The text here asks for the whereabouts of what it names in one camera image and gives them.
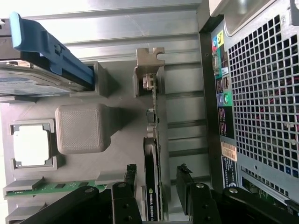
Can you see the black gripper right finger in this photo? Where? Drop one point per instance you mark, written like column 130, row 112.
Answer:
column 203, row 205

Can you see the grey printed parts rack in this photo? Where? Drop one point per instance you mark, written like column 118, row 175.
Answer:
column 81, row 168

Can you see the green RAM stick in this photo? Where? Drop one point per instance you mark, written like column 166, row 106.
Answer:
column 58, row 187

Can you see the hard disk in blue caddy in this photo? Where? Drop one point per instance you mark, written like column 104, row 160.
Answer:
column 35, row 79

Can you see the black open PC case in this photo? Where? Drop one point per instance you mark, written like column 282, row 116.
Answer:
column 257, row 93

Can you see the silver CPU chip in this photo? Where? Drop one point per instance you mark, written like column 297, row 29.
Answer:
column 31, row 144

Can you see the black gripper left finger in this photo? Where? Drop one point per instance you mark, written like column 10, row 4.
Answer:
column 127, row 205

